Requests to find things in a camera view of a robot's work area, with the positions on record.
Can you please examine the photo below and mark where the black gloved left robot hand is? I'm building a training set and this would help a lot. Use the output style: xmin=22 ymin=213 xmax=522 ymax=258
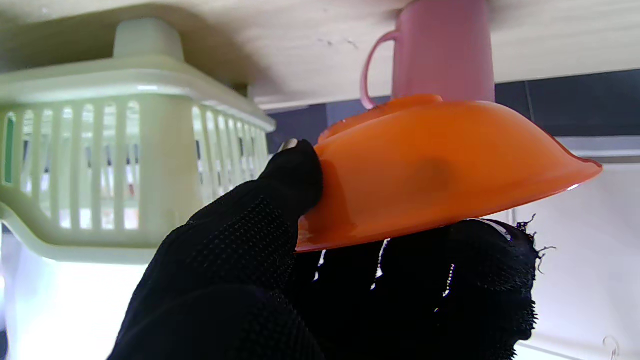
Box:
xmin=107 ymin=139 xmax=556 ymax=360

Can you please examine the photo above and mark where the orange plastic bowl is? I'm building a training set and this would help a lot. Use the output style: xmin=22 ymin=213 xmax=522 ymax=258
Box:
xmin=295 ymin=94 xmax=603 ymax=253

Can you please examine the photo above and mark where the pink plastic mug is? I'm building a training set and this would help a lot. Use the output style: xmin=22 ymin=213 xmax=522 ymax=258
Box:
xmin=360 ymin=0 xmax=497 ymax=111

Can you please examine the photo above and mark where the pale green plastic dish rack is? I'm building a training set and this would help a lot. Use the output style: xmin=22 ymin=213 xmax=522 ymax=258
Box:
xmin=0 ymin=95 xmax=273 ymax=265

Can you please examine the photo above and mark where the pale green drip tray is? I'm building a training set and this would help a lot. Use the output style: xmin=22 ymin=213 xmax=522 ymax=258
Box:
xmin=0 ymin=18 xmax=277 ymax=133

